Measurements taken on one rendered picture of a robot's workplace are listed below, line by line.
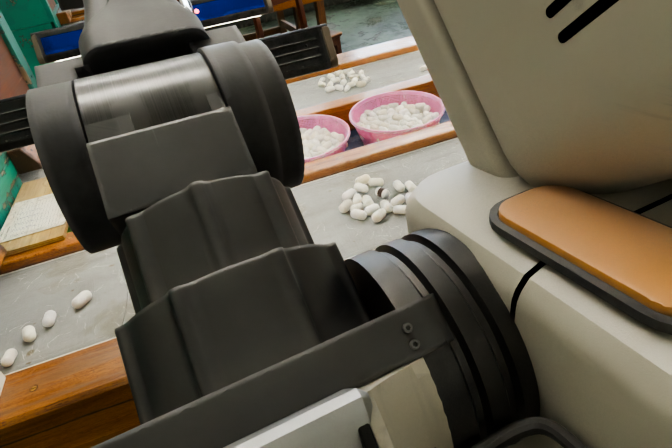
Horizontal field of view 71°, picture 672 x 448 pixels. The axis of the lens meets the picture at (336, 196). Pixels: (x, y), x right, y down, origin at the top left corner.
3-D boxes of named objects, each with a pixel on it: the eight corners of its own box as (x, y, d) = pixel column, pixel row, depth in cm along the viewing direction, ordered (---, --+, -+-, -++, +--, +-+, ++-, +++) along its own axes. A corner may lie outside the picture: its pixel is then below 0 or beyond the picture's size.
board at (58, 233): (65, 239, 103) (63, 235, 102) (-9, 261, 100) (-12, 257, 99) (82, 171, 130) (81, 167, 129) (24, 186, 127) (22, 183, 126)
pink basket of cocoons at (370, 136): (463, 145, 129) (463, 113, 124) (373, 173, 124) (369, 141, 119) (418, 111, 151) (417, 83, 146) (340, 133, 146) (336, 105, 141)
